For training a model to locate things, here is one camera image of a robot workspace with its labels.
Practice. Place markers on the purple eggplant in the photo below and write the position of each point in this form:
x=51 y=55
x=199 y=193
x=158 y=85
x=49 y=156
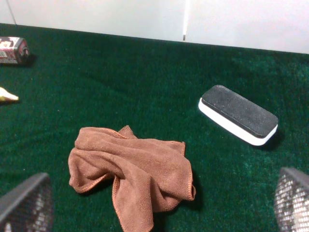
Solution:
x=6 y=96

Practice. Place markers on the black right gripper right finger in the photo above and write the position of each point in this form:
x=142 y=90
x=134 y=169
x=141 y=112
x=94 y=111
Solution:
x=291 y=203

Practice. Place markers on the brown microfiber cloth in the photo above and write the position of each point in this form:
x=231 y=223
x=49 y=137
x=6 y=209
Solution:
x=149 y=175

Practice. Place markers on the black pink gum tin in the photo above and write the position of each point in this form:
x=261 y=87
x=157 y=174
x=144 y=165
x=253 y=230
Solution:
x=13 y=50

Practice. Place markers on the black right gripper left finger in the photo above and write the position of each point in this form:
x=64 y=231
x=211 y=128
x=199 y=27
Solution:
x=29 y=207

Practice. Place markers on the black white board eraser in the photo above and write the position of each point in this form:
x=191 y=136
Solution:
x=238 y=115

